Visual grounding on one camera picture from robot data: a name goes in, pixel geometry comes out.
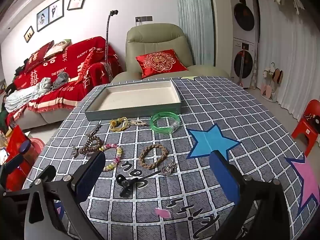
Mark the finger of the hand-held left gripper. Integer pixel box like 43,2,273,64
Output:
3,152,23,176
18,140,32,155

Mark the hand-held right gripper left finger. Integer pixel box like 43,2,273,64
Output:
24,151,107,240

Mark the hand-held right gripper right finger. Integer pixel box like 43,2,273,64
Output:
209,151,290,240

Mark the brown spiral hair tie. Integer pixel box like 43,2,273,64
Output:
72,135,103,158

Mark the silver fishbone hair clip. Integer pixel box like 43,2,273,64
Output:
86,124,103,138

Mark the beige braided bracelet with charm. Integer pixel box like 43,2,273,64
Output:
138,144,178,176

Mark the green tray with cream lining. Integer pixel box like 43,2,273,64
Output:
84,79,182,122

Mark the red round floor mat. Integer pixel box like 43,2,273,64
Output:
29,137,45,155

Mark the red gift box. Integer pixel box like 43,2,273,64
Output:
5,125,33,190

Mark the beige sofa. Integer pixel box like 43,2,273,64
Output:
5,36,123,130

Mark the black claw hair clip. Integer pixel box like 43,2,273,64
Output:
115,174,140,197

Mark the blue star sticker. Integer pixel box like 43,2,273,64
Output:
186,124,242,161

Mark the light striped blanket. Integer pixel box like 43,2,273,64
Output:
5,82,42,113

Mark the small pink paper scrap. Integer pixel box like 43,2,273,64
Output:
155,207,172,218

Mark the grey checked tablecloth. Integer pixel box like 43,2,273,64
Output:
22,76,320,240

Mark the grey clothes pile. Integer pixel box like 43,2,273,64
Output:
39,72,69,94

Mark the green bangle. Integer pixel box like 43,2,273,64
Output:
151,112,181,133

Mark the pink star sticker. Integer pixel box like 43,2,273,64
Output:
285,155,320,214

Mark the red printed cushion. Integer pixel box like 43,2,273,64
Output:
24,40,55,72

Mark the red plastic stool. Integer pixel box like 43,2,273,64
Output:
291,99,320,155

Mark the red fringed cushion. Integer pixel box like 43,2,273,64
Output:
77,49,105,83

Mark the photo print cushion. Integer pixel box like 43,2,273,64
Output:
44,39,72,58

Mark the slipper rack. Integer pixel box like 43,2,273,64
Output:
260,62,284,103

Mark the red printed blanket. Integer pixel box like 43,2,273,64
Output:
6,36,123,113

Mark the white washing machine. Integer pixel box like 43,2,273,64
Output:
231,39,258,85

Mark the red embroidered cushion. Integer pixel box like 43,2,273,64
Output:
135,49,188,79

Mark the white curtain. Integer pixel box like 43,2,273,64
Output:
255,0,320,125

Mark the phone holder pole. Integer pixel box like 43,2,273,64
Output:
104,10,119,80

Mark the green leather armchair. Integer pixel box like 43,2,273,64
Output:
110,23,230,83

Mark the teal curtain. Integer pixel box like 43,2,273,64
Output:
174,0,216,65

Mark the pastel bead bracelet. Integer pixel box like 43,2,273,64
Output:
99,143,123,172

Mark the yellow flower hair tie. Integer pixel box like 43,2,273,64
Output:
109,117,130,132

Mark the small black picture frame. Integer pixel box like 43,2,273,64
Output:
24,26,35,42

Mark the mop with red handle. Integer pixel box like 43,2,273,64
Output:
237,42,247,85

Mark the tall black picture frame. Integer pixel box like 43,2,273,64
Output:
37,7,50,32

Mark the large black picture frame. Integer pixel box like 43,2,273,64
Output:
49,0,65,23

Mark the wide black picture frame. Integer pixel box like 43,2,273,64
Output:
67,0,86,11

